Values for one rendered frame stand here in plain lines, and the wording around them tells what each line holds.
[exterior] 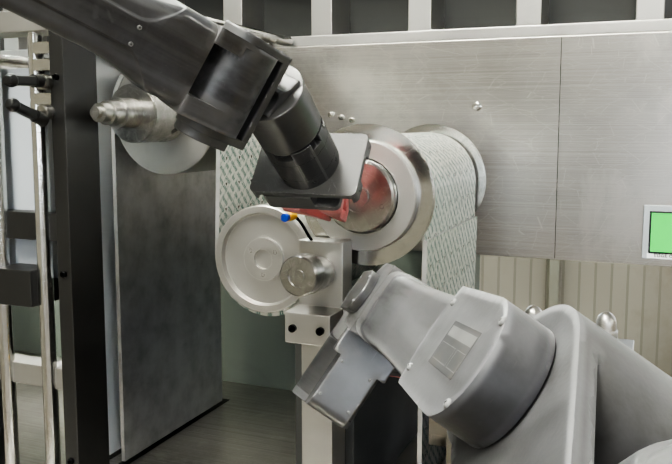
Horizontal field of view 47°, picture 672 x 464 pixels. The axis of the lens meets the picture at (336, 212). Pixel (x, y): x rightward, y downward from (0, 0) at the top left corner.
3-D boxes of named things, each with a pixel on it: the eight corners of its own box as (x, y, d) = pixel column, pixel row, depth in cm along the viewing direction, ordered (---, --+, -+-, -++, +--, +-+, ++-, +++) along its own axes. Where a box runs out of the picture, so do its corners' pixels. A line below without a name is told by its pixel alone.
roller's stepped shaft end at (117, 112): (82, 128, 79) (81, 96, 79) (119, 128, 85) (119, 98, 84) (107, 128, 78) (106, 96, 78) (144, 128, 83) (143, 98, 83)
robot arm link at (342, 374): (468, 333, 59) (375, 268, 58) (385, 464, 57) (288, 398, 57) (429, 326, 71) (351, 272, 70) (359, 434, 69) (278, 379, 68)
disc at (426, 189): (300, 260, 84) (300, 123, 82) (302, 260, 84) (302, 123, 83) (433, 270, 78) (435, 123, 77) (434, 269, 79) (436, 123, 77)
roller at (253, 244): (215, 308, 88) (214, 203, 87) (308, 269, 112) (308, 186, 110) (311, 318, 84) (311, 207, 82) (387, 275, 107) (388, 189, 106)
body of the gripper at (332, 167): (360, 206, 68) (337, 160, 62) (255, 201, 72) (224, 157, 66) (373, 145, 71) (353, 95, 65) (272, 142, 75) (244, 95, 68)
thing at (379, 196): (408, 203, 77) (353, 248, 79) (413, 201, 78) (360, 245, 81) (362, 144, 78) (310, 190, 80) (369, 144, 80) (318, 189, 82)
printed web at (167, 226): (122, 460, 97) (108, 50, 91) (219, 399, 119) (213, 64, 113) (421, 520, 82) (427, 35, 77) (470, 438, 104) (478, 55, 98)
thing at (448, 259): (417, 415, 81) (422, 240, 79) (468, 354, 103) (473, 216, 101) (422, 415, 81) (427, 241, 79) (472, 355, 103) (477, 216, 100)
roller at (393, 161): (311, 248, 82) (310, 139, 81) (389, 220, 106) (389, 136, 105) (415, 254, 78) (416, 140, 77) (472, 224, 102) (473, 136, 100)
